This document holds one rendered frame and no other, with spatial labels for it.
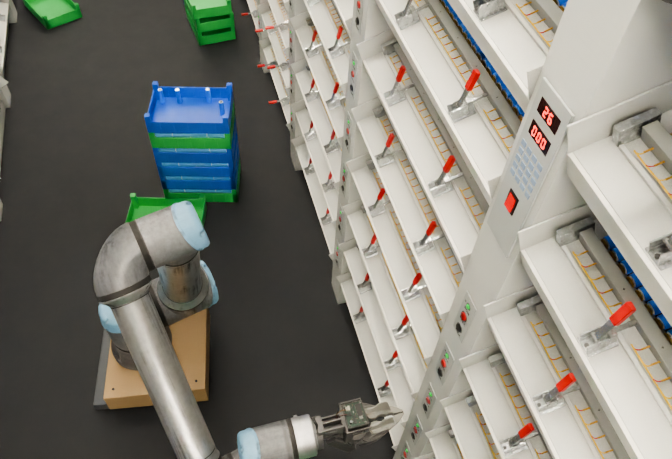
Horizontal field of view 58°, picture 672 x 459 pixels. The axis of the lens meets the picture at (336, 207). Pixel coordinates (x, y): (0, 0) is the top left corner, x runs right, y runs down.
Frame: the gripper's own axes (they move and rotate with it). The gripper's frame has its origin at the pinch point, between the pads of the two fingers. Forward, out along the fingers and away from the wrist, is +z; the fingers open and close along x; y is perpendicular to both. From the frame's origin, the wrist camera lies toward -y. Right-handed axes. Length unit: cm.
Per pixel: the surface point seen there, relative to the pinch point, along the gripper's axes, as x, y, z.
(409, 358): 15.3, -6.5, 9.5
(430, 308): 17.5, 14.1, 12.4
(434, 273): 16.0, 32.4, 9.5
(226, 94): 143, -19, -19
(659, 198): -15, 92, 12
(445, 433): -5.2, -6.0, 11.1
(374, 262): 45.9, -6.3, 9.8
